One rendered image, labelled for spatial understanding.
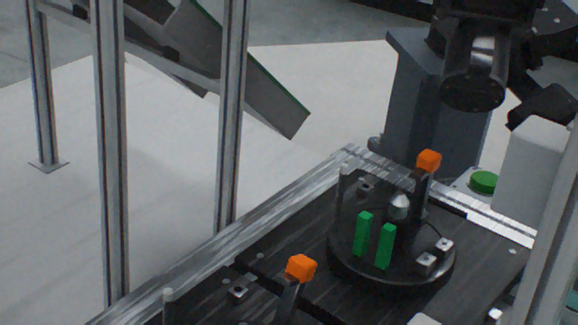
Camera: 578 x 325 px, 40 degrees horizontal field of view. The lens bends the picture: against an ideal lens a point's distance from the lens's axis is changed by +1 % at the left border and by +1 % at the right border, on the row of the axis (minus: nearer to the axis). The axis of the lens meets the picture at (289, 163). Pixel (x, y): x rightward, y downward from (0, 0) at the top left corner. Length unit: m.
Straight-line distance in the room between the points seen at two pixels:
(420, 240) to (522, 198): 0.29
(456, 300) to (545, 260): 0.27
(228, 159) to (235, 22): 0.16
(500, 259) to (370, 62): 0.72
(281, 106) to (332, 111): 0.39
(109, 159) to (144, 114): 0.56
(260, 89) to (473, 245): 0.30
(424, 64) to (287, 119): 0.22
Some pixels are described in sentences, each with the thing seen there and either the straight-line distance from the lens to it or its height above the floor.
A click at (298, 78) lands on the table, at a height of 0.86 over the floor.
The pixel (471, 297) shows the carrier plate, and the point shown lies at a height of 0.97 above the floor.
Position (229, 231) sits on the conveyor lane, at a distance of 0.89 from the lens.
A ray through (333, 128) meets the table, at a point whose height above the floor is 0.86.
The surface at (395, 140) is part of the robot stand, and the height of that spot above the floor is 0.91.
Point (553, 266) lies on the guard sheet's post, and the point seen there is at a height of 1.17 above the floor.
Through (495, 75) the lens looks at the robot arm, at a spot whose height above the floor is 1.22.
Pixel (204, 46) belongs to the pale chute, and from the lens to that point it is 0.84.
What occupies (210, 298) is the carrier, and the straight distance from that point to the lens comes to 0.80.
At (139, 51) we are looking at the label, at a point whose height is 1.11.
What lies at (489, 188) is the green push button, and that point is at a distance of 1.02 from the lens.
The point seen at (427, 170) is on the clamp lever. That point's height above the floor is 1.06.
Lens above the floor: 1.51
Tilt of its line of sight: 33 degrees down
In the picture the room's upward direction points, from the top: 6 degrees clockwise
